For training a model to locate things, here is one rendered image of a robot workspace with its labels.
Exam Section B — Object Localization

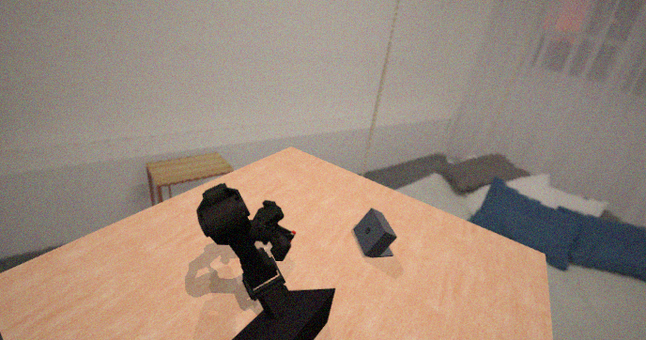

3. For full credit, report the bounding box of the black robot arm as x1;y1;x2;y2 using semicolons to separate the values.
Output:
196;183;297;319

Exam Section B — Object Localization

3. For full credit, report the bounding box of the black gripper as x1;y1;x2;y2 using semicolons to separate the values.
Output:
251;214;294;261

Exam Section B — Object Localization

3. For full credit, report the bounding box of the black sloped panel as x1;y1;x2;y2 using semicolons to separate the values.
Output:
353;208;397;257

